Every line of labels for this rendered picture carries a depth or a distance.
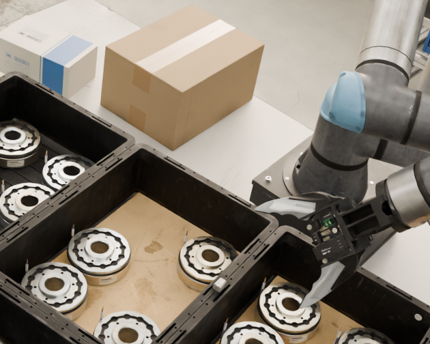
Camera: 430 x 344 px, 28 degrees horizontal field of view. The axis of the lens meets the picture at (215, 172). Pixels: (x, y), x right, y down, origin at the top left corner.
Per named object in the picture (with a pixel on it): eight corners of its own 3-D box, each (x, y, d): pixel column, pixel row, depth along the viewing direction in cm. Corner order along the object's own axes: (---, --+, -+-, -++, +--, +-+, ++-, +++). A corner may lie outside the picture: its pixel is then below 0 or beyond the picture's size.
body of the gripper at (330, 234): (293, 218, 112) (373, 180, 106) (317, 209, 119) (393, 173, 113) (317, 272, 111) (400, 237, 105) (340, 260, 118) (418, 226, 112)
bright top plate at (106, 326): (125, 302, 132) (126, 299, 132) (175, 340, 129) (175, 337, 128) (78, 338, 126) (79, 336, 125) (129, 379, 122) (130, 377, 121)
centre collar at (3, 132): (13, 125, 160) (13, 123, 159) (31, 138, 158) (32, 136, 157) (-7, 136, 156) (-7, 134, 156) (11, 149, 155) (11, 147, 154)
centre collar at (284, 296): (286, 289, 139) (287, 287, 139) (310, 306, 137) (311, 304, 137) (269, 306, 136) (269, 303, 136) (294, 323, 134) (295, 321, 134)
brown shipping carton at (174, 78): (183, 59, 215) (192, 3, 205) (252, 99, 207) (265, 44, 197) (99, 104, 196) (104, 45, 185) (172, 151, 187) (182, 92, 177)
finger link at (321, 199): (290, 187, 118) (350, 200, 114) (294, 185, 119) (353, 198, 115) (285, 220, 119) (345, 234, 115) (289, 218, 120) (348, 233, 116)
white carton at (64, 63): (95, 77, 203) (97, 45, 198) (66, 100, 195) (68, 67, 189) (26, 46, 208) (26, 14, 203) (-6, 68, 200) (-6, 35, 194)
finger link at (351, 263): (311, 278, 118) (338, 224, 115) (316, 275, 119) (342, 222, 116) (340, 296, 116) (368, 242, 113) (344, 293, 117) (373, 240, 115)
